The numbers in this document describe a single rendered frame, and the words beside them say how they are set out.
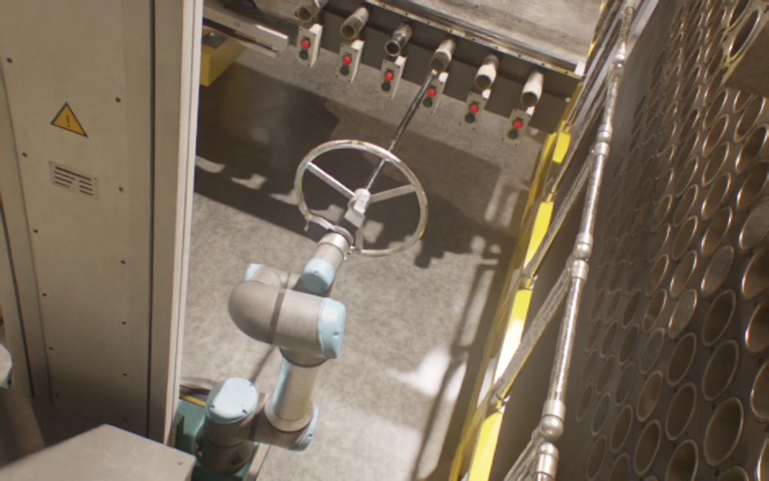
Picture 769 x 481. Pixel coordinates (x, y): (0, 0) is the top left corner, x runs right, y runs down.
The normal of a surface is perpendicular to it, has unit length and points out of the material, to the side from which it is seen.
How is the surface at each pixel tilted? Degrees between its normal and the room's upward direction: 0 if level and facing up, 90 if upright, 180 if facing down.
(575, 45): 0
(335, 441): 0
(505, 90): 90
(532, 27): 0
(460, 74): 90
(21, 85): 90
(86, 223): 90
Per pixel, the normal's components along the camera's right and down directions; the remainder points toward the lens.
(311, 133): 0.21, -0.70
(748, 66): -0.33, 0.62
